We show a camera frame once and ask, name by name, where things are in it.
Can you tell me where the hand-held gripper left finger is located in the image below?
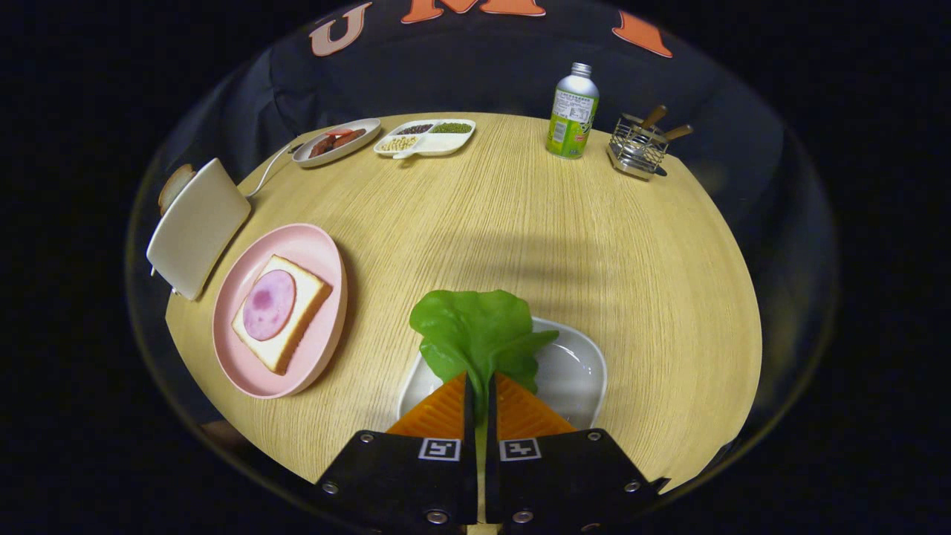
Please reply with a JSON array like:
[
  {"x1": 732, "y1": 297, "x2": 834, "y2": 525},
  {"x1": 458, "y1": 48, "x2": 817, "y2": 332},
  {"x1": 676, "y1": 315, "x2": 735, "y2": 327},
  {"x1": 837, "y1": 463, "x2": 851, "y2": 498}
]
[{"x1": 316, "y1": 372, "x2": 478, "y2": 530}]

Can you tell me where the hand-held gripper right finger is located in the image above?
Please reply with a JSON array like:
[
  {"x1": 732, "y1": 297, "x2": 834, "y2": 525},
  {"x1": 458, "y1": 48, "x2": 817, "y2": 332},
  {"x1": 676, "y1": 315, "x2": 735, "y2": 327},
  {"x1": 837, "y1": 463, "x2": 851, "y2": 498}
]
[{"x1": 485, "y1": 372, "x2": 669, "y2": 533}]

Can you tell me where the green lettuce leaf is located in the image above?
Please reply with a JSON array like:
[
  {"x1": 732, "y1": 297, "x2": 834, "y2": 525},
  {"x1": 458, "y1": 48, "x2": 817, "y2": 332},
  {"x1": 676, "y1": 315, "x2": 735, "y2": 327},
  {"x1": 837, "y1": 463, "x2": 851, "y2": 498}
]
[{"x1": 409, "y1": 289, "x2": 560, "y2": 525}]

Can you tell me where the toasted bread slice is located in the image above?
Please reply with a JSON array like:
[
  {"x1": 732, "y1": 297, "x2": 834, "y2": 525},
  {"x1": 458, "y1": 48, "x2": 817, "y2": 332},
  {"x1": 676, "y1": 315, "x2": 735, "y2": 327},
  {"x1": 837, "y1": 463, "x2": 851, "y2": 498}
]
[{"x1": 158, "y1": 163, "x2": 195, "y2": 216}]

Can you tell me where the white oblong plate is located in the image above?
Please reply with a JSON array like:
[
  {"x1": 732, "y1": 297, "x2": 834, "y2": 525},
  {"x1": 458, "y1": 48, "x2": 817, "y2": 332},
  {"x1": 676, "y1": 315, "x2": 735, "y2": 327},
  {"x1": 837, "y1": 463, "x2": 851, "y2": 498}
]
[{"x1": 397, "y1": 317, "x2": 608, "y2": 432}]

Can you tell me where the white bread slice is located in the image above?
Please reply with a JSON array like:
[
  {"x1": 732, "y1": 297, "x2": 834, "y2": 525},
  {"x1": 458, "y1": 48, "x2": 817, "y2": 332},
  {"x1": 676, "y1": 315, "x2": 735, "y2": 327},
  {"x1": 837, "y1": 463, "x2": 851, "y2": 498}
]
[{"x1": 231, "y1": 255, "x2": 333, "y2": 375}]

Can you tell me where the pink plate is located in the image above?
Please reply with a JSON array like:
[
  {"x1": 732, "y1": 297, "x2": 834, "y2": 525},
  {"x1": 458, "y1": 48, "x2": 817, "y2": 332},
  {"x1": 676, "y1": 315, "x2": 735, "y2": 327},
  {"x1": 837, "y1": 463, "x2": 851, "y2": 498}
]
[{"x1": 212, "y1": 223, "x2": 348, "y2": 400}]

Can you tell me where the divided white dish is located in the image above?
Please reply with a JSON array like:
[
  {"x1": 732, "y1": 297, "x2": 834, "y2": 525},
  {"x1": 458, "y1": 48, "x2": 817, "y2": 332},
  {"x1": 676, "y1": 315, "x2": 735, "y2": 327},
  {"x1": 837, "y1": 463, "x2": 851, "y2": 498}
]
[{"x1": 373, "y1": 119, "x2": 476, "y2": 160}]

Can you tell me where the round white plate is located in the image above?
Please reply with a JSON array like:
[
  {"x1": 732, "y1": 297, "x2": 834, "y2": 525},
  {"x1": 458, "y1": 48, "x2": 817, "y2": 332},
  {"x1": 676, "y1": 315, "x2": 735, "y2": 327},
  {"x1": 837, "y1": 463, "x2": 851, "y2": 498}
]
[{"x1": 292, "y1": 118, "x2": 381, "y2": 169}]

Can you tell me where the green label metal bottle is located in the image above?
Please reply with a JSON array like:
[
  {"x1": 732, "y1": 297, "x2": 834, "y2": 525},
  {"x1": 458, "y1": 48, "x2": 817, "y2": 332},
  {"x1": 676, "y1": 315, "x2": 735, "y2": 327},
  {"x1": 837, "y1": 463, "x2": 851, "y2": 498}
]
[{"x1": 546, "y1": 62, "x2": 600, "y2": 160}]

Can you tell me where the white toaster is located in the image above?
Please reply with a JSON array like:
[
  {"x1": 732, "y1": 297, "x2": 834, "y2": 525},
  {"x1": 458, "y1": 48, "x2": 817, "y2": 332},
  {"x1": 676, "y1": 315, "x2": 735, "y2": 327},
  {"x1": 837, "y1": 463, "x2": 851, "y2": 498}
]
[{"x1": 146, "y1": 158, "x2": 252, "y2": 302}]

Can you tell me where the black backdrop cloth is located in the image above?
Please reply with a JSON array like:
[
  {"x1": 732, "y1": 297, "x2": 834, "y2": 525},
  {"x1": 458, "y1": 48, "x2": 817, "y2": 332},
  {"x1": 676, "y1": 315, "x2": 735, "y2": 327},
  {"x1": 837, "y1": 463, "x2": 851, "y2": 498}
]
[{"x1": 128, "y1": 0, "x2": 839, "y2": 313}]

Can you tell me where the metal wire cutlery basket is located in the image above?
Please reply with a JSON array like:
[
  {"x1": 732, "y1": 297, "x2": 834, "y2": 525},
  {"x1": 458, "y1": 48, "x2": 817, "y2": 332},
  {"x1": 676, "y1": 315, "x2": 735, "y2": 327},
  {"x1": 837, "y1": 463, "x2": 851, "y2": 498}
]
[{"x1": 607, "y1": 113, "x2": 669, "y2": 181}]

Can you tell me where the white toaster cable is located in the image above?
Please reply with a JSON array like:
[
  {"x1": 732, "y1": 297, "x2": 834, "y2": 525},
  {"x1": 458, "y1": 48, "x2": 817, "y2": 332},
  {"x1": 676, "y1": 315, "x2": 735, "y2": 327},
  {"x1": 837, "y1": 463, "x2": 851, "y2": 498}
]
[{"x1": 244, "y1": 141, "x2": 304, "y2": 198}]

